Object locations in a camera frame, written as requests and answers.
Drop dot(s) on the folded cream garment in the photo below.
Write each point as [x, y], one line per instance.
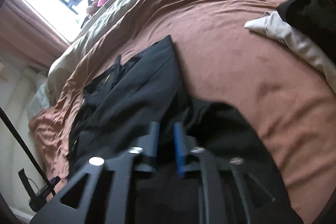
[272, 26]

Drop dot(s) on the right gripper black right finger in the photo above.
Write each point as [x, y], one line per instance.
[232, 189]

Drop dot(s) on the black trousers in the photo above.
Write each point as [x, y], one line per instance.
[119, 106]

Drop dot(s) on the folded black garment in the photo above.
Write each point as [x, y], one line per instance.
[314, 18]

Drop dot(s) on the terracotta bed sheet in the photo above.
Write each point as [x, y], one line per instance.
[288, 103]

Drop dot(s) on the beige duvet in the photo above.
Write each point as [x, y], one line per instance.
[101, 22]

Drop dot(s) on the pale grey pillow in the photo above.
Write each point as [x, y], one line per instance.
[38, 103]

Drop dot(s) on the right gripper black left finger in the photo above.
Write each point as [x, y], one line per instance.
[100, 191]

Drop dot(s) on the pink curtain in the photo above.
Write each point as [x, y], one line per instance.
[25, 34]

